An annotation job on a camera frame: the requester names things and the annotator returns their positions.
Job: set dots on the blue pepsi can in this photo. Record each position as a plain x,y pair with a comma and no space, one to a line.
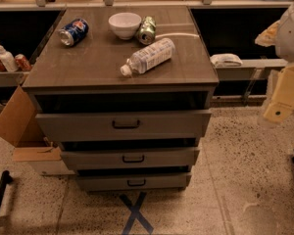
73,32

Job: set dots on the grey bottom drawer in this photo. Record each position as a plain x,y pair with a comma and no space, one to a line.
133,182

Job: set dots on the brown cardboard box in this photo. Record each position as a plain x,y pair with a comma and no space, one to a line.
19,127

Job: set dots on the grey shelf rail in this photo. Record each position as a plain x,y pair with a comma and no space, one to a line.
251,70

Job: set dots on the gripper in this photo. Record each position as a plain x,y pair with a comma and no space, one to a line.
291,36

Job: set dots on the folded white cloth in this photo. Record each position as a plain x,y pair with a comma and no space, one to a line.
226,60

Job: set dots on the clear plastic water bottle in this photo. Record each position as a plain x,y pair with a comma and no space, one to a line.
148,57

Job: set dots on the grey drawer cabinet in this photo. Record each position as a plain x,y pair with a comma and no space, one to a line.
86,79

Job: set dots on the green soda can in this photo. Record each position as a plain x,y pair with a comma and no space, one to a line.
147,31

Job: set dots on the grey top drawer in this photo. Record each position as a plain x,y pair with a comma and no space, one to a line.
124,126

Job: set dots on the white bowl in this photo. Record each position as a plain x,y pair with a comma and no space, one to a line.
124,25

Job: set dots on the grey middle drawer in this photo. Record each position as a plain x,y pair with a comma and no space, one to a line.
134,158

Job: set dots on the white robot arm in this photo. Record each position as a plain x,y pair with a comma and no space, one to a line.
284,44

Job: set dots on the grey drawer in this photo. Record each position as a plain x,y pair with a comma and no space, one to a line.
133,182
124,126
134,158

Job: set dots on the white pump bottle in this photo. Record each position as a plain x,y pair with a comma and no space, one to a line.
8,60

